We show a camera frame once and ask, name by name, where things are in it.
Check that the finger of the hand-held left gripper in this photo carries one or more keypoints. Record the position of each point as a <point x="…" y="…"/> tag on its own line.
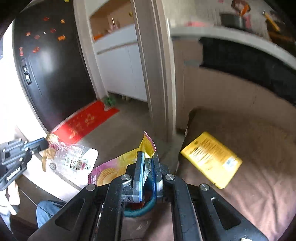
<point x="39" y="148"/>
<point x="34" y="141"/>

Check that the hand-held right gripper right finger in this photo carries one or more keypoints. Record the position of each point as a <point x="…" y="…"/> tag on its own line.
<point x="157" y="176"/>

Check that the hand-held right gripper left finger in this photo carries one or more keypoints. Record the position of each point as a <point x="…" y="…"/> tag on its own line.
<point x="138" y="176"/>

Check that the purple yellow chips packet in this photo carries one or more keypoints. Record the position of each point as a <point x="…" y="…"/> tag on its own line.
<point x="115" y="166"/>

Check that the clear printed snack packet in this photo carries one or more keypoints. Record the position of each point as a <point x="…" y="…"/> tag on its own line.
<point x="69" y="162"/>

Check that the person's left hand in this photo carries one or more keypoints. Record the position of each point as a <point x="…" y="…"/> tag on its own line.
<point x="12" y="194"/>

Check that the red doormat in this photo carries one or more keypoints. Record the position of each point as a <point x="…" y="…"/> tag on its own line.
<point x="85" y="120"/>

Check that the yellow snack packet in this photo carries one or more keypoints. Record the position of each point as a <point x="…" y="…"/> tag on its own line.
<point x="210" y="160"/>

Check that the person's jeans leg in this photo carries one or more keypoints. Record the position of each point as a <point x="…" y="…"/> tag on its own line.
<point x="46" y="210"/>

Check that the black entrance door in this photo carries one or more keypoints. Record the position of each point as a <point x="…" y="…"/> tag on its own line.
<point x="53" y="81"/>

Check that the green slippers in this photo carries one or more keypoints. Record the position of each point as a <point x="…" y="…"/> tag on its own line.
<point x="109" y="101"/>

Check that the red orange door stickers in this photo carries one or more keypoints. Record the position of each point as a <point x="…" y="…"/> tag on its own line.
<point x="61" y="37"/>

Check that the white cabinet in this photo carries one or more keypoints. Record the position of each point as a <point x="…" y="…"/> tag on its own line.
<point x="120" y="62"/>

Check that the orange shelf ornament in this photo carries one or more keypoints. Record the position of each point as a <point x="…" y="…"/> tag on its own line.
<point x="98" y="36"/>

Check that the white countertop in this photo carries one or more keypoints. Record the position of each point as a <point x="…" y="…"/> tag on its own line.
<point x="231" y="36"/>

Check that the black pot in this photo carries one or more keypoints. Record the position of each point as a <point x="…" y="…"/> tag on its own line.
<point x="232" y="21"/>

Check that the orange container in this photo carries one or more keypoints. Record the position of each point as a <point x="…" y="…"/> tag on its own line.
<point x="242" y="8"/>

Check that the yellow tool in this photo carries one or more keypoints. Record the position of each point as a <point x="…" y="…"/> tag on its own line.
<point x="271" y="22"/>

